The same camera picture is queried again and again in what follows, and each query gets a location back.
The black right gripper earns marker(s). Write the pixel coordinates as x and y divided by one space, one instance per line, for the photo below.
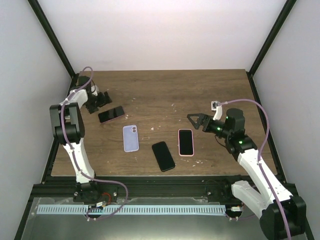
202 117

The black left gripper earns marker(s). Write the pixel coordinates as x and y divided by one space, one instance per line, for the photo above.
101 102

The pink phone case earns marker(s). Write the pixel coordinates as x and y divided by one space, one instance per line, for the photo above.
186 142

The lavender phone case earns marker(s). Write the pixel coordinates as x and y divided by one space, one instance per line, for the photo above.
130 138

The black smartphone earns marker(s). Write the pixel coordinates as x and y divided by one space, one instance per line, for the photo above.
163 156

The black phone case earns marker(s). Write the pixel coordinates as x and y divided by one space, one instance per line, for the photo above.
163 156

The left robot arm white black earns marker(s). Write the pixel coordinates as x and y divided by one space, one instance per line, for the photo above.
69 130

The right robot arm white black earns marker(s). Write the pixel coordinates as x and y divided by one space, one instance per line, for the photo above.
281 214

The dark red smartphone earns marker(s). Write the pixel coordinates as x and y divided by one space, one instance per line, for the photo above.
111 114

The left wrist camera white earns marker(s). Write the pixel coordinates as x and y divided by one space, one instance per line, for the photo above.
94 90

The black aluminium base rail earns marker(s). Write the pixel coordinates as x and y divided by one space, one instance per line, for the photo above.
215 188

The left black frame post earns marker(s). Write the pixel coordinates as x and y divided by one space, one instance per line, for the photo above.
43 20

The black frame post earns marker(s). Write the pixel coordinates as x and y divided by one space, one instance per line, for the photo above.
43 20
280 20

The white slotted cable duct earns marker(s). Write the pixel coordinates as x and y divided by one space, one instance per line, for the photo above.
72 209

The right black frame post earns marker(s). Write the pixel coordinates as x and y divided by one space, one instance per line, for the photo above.
280 20

